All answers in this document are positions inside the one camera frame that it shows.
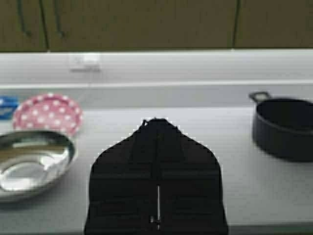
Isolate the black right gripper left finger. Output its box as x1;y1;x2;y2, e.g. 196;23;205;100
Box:
84;120;157;235

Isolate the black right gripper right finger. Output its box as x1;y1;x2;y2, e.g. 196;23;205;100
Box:
156;119;228;235

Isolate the black cooking pot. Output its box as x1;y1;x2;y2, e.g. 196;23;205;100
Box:
248;91;313;162

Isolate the cabinet door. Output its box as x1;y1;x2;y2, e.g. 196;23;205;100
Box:
42;0;237;52
0;0;48;53

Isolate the stainless steel mixing bowl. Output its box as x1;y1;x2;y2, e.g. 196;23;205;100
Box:
0;130;78;203

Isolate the pink polka dot plate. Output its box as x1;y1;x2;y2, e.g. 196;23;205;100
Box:
12;93;83;136

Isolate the blue Ziploc box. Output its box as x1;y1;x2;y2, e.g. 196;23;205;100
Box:
0;95;19;120

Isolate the white wall outlet plate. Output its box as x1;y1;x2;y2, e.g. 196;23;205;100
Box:
68;53;101;72

